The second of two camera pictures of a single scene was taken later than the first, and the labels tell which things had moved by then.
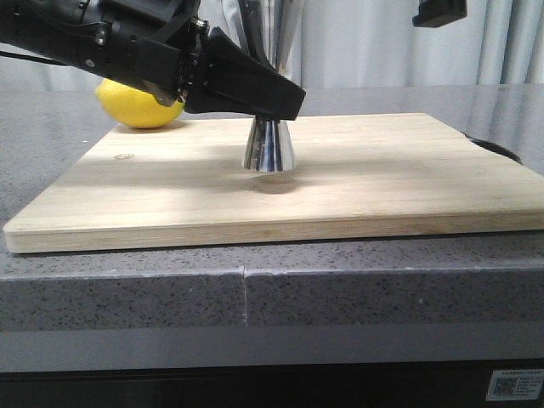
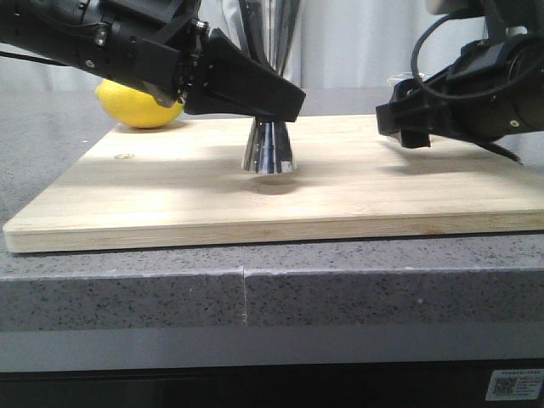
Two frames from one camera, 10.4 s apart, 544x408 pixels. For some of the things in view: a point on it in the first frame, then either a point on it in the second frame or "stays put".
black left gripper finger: (231, 79) stays put
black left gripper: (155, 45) stays put
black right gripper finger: (434, 14) → (415, 138)
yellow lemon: (133, 107) stays put
